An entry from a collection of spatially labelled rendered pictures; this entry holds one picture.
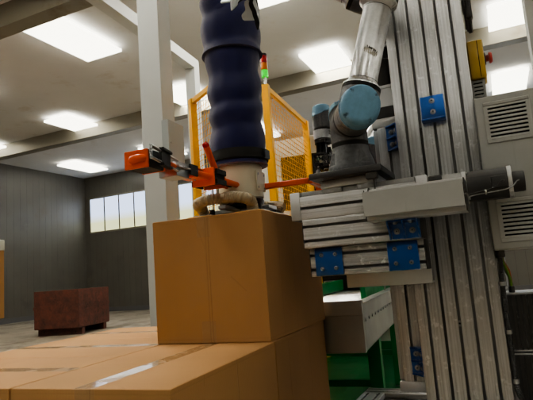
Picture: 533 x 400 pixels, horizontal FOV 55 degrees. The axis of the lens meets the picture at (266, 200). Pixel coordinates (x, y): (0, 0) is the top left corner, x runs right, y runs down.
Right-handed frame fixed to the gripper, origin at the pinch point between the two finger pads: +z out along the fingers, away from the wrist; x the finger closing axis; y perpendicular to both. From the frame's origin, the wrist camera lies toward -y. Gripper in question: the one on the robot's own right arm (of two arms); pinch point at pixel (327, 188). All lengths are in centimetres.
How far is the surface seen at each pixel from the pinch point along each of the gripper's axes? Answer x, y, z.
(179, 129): -119, -81, -66
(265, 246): -6, 59, 26
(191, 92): -221, -278, -176
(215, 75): -30, 39, -42
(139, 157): -25, 95, 2
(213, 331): -25, 59, 51
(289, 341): -5, 45, 56
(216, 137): -31, 40, -17
